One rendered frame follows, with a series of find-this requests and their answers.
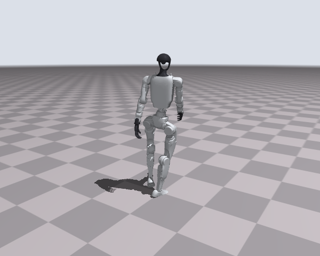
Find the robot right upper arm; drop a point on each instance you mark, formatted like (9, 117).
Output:
(178, 83)

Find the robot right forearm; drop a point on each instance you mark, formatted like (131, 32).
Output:
(180, 107)

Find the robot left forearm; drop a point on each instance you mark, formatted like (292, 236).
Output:
(139, 111)

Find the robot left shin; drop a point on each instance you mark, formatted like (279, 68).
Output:
(150, 163)

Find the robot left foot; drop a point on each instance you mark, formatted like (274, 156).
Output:
(150, 182)

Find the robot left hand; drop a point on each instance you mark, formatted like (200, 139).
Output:
(136, 128)

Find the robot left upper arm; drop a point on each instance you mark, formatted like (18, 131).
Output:
(144, 89)

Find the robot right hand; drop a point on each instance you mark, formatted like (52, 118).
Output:
(180, 116)

